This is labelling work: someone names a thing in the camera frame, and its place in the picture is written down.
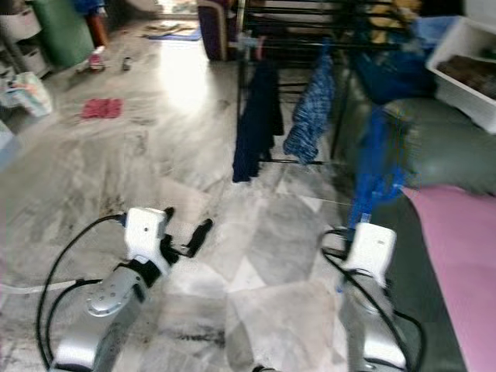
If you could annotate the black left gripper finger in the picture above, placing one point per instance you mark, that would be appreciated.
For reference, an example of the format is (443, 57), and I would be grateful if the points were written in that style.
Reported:
(203, 232)

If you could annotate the blue plastic hanger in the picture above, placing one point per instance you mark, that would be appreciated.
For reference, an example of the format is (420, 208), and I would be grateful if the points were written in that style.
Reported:
(372, 182)

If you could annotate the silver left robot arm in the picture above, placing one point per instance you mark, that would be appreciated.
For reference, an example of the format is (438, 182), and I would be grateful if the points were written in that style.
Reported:
(105, 302)

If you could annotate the pink plastic hanger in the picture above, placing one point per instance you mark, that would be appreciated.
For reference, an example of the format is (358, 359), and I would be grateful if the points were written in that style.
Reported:
(264, 45)

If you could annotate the pink sheet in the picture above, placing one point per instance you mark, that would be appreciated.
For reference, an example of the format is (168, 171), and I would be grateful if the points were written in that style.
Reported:
(457, 256)

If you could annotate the dark navy hanging garment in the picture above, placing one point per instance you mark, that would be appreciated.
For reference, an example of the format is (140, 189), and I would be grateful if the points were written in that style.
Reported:
(257, 116)

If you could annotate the blue plaid shirt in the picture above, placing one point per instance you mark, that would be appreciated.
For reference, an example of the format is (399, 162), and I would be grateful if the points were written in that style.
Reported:
(310, 108)

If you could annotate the grey green leather sofa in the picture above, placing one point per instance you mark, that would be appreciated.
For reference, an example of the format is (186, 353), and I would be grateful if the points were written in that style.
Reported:
(449, 147)

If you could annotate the red crumpled floor cloth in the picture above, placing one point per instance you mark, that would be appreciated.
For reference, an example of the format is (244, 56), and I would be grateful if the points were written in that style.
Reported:
(101, 108)

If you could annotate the blue bag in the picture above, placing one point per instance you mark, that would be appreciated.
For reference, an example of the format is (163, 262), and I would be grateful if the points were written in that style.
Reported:
(395, 77)

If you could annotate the small grey floor object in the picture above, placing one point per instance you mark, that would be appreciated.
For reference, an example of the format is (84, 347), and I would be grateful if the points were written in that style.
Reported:
(127, 64)

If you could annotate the dark purple armchair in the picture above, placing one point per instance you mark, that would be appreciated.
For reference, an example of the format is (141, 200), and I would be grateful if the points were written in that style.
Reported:
(218, 31)

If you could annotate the blue door mat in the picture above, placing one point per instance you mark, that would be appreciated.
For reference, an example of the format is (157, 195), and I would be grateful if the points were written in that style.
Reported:
(172, 32)

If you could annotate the patterned shopping bag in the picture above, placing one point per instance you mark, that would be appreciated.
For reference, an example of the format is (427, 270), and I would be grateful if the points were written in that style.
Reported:
(27, 93)

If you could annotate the brown garment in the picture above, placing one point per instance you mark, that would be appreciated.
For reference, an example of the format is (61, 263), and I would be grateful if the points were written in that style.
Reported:
(473, 76)

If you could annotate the mustard yellow garment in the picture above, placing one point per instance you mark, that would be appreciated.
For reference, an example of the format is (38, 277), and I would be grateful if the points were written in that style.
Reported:
(394, 19)

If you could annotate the light blue folded cloth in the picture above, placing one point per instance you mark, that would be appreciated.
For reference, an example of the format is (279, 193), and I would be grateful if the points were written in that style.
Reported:
(434, 32)

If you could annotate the black metal drying rack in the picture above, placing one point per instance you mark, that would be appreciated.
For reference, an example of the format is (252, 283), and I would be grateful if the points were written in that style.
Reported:
(302, 12)

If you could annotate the dark green storage bin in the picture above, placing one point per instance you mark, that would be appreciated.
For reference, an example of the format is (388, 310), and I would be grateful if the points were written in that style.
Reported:
(63, 35)

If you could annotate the white plastic storage box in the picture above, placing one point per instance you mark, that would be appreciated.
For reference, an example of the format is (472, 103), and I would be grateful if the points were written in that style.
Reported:
(465, 43)

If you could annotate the blue hanging garment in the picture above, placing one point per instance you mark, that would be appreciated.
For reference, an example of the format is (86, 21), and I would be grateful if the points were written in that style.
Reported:
(89, 6)

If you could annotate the shelf unit with white bins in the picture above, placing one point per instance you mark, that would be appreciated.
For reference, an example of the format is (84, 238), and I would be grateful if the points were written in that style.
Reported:
(19, 31)

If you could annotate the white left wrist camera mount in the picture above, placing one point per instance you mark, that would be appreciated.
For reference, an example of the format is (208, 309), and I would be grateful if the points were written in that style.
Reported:
(143, 232)

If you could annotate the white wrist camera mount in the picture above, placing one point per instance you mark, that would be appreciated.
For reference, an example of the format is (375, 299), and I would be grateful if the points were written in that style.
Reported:
(372, 249)
(143, 232)

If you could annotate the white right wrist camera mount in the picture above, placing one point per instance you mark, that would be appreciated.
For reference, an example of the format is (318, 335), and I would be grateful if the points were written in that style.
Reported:
(372, 249)

